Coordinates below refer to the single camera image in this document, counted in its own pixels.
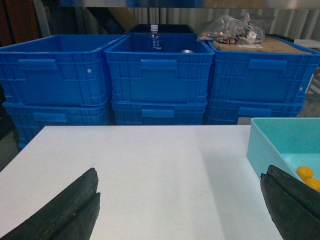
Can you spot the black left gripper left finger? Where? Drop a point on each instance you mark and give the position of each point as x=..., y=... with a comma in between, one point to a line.
x=71, y=215

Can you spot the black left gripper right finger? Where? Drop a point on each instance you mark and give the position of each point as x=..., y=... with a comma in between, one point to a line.
x=293, y=206

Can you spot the yellow toy block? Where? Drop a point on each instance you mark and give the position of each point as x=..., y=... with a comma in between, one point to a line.
x=306, y=174

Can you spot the teal plastic tray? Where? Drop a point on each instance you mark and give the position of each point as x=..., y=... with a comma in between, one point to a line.
x=284, y=142

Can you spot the blue crate bottom left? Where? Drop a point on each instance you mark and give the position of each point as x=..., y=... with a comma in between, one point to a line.
x=29, y=120

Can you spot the blue crate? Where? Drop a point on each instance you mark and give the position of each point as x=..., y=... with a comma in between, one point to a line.
x=59, y=70
x=260, y=76
x=228, y=112
x=156, y=113
x=29, y=120
x=178, y=74

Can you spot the blue crate bottom middle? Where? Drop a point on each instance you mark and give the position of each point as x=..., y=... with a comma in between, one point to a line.
x=156, y=113

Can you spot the blue crate bottom right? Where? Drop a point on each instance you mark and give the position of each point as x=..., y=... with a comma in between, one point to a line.
x=228, y=112

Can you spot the blue crate top right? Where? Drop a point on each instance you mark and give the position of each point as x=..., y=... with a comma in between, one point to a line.
x=260, y=76

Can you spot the blue crate top left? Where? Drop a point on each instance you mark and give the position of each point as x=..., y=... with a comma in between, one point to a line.
x=59, y=70

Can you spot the brown cardboard sheet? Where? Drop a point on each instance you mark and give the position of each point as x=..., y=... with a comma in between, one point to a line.
x=269, y=45

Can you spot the blue crate top middle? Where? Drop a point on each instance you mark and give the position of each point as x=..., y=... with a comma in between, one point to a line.
x=178, y=74

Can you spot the clear plastic bag of parts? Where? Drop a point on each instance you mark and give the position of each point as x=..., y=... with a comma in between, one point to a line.
x=227, y=30

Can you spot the clear water bottle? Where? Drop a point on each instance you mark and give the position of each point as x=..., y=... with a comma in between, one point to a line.
x=154, y=39

